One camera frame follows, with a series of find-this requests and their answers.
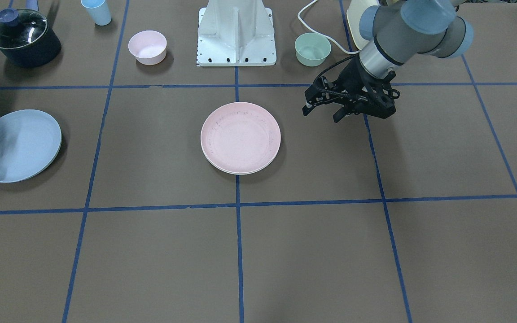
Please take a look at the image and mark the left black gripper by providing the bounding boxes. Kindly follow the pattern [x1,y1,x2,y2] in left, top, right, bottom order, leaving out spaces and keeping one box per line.
[302,56,378,123]

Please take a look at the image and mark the blue plate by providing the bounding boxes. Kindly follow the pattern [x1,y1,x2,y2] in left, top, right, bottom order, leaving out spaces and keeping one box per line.
[0,109,63,183]

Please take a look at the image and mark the pink plate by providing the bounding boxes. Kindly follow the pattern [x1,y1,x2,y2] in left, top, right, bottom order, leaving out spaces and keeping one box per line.
[200,102,282,156]

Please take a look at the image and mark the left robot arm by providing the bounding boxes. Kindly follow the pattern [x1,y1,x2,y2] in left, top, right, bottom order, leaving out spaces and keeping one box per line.
[302,0,474,122]

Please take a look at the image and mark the green bowl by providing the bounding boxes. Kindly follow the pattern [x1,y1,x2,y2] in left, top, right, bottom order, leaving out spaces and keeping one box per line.
[294,33,332,67]

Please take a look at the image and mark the cream toaster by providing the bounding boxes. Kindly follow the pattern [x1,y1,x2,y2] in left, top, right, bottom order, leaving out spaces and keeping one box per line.
[346,0,380,50]

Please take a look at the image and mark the cream plate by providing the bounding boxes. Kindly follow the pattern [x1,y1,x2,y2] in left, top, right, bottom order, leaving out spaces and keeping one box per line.
[205,153,277,175]

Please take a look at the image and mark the dark blue lidded pot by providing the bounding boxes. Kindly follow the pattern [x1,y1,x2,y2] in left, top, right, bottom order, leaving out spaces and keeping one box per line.
[0,0,62,68]

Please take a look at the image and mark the light blue cup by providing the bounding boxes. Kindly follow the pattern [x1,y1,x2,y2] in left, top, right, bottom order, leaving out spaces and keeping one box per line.
[81,0,112,26]

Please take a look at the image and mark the pink bowl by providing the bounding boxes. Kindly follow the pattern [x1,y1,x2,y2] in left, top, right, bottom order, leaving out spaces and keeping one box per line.
[127,30,168,65]

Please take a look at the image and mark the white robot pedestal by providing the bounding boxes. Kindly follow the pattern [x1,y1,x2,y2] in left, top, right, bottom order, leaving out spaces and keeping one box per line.
[196,0,277,67]

